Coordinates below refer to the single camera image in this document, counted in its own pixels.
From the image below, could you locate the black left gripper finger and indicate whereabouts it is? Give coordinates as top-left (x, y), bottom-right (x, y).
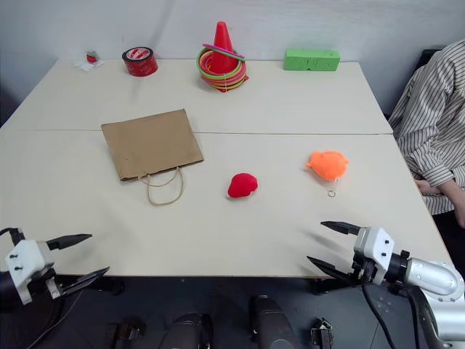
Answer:
top-left (59, 266), bottom-right (110, 297)
top-left (46, 233), bottom-right (93, 252)

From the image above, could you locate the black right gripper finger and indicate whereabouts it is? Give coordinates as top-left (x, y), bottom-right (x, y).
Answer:
top-left (306, 255), bottom-right (356, 289)
top-left (320, 220), bottom-right (361, 238)

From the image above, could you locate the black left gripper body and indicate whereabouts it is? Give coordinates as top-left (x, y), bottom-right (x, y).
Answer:
top-left (28, 240), bottom-right (63, 303)

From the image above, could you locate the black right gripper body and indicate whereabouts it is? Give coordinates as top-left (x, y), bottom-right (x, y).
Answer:
top-left (349, 249), bottom-right (379, 287)

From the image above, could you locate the brown paper bag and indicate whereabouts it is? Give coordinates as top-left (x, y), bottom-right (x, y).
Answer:
top-left (100, 108), bottom-right (206, 209)

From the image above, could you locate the person's bare hand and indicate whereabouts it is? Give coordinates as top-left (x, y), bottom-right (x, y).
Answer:
top-left (415, 179), bottom-right (457, 196)

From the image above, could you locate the orange plush toy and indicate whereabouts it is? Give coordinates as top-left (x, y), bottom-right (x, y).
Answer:
top-left (305, 149), bottom-right (350, 198)

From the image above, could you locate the dark rounded robot leg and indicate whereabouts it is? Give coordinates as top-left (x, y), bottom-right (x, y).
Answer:
top-left (248, 294), bottom-right (303, 349)
top-left (161, 311), bottom-right (214, 349)

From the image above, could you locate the red plush toy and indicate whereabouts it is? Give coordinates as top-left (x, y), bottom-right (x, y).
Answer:
top-left (226, 172), bottom-right (260, 200)

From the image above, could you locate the person in striped shirt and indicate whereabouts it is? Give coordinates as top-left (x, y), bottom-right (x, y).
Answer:
top-left (387, 39), bottom-right (465, 265)

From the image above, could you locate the green foam block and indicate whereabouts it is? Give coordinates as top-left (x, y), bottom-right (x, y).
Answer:
top-left (283, 48), bottom-right (341, 72)

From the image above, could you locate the stack of coloured plastic rings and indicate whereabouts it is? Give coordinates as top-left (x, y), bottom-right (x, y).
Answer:
top-left (198, 54), bottom-right (250, 94)

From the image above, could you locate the black chair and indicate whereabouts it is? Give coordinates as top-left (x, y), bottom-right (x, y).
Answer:
top-left (413, 44), bottom-right (448, 76)

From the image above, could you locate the red tape roll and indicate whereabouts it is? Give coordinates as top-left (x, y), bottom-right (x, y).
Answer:
top-left (121, 46), bottom-right (158, 77)

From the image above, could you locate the red traffic cone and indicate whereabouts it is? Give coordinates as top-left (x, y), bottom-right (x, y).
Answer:
top-left (198, 21), bottom-right (251, 94)

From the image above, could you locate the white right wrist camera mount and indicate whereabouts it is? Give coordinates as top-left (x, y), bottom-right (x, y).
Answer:
top-left (353, 226), bottom-right (396, 286)

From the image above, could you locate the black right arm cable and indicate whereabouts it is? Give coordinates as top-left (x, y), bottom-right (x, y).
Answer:
top-left (360, 282), bottom-right (403, 349)

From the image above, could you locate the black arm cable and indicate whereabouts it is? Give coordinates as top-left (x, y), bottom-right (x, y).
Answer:
top-left (0, 228), bottom-right (25, 246)
top-left (360, 282), bottom-right (403, 349)

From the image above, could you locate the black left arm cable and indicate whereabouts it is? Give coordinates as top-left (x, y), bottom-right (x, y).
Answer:
top-left (0, 228), bottom-right (25, 246)

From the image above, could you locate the black metal bracket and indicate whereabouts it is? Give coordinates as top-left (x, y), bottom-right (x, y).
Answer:
top-left (104, 318), bottom-right (147, 348)
top-left (310, 317), bottom-right (338, 349)

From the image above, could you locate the pink plastic ring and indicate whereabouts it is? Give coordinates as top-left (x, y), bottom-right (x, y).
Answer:
top-left (202, 43), bottom-right (246, 62)

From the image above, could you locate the green plastic ring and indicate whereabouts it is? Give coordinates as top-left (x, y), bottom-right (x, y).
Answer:
top-left (196, 47), bottom-right (248, 78)

